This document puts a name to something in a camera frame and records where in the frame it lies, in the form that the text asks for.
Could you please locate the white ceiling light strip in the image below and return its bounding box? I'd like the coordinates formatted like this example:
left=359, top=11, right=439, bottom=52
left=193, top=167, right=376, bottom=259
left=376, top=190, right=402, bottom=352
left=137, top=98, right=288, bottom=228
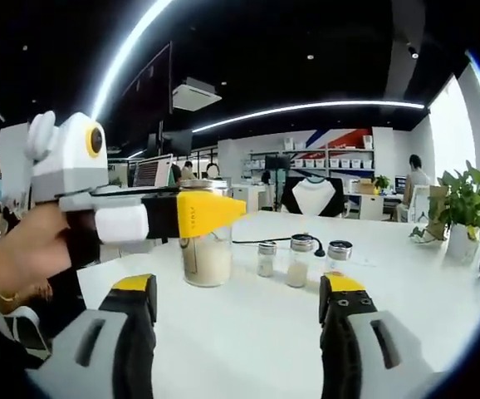
left=192, top=101, right=426, bottom=134
left=90, top=0, right=175, bottom=121

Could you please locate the tall brown-filled seasoning bottle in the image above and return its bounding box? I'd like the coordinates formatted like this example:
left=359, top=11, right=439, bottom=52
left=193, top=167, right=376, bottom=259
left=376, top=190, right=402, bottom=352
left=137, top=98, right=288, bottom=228
left=326, top=239, right=353, bottom=278

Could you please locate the black monitor on stand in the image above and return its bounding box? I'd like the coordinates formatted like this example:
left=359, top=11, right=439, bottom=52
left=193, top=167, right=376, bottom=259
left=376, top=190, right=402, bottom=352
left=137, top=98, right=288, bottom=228
left=264, top=155, right=291, bottom=170

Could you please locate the ceiling air conditioner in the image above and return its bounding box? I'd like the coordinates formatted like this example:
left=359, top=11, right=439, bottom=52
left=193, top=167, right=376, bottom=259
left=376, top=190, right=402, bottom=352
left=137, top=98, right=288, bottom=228
left=171, top=76, right=223, bottom=112

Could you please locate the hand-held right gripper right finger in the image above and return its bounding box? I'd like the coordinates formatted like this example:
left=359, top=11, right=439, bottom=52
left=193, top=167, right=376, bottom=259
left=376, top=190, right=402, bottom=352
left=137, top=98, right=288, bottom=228
left=318, top=273, right=437, bottom=399

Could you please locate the large green potted plant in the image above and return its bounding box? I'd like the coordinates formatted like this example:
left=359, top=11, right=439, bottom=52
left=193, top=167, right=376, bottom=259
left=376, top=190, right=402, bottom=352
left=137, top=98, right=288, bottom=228
left=409, top=160, right=480, bottom=264

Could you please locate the black power cable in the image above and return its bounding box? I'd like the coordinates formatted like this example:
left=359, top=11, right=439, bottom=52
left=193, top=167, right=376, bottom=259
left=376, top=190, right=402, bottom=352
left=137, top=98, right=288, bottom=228
left=231, top=235, right=327, bottom=261

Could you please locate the person's left hand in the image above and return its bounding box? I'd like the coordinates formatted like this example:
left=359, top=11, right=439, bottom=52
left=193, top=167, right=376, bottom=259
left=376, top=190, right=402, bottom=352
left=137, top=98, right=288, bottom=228
left=0, top=202, right=79, bottom=308

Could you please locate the black and white office chair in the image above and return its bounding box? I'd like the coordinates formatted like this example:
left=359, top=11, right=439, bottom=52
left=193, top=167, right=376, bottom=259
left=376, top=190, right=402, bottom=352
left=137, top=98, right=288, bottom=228
left=283, top=176, right=347, bottom=218

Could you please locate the shelf of white storage bins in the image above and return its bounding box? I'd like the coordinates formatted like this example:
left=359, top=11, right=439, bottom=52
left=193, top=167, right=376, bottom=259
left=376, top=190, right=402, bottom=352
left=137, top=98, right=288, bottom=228
left=246, top=128, right=376, bottom=171

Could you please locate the brown cardboard box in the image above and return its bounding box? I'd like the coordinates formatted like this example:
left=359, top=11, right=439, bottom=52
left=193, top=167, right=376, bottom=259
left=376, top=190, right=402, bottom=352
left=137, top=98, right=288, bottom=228
left=429, top=185, right=451, bottom=242

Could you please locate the white mesh office chair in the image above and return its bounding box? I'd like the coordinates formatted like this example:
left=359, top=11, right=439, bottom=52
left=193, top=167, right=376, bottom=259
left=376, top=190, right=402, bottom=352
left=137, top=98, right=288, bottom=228
left=404, top=185, right=431, bottom=225

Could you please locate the open white laptop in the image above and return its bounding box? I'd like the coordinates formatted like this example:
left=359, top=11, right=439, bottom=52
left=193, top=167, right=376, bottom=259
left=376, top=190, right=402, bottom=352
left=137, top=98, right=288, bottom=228
left=133, top=153, right=175, bottom=189

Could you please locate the tall white-filled seasoning bottle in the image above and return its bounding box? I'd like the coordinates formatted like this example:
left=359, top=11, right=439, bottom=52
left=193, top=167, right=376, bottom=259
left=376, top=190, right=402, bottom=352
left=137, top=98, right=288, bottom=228
left=286, top=234, right=311, bottom=288

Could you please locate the short glass seasoning bottle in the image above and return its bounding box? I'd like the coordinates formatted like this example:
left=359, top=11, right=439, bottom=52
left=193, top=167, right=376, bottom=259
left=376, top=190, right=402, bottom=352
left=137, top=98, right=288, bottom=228
left=257, top=240, right=277, bottom=278
left=179, top=179, right=234, bottom=288

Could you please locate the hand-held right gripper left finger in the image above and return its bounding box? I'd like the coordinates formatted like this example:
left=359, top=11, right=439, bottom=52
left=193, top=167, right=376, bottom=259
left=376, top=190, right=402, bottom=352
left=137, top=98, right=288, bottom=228
left=26, top=273, right=158, bottom=399

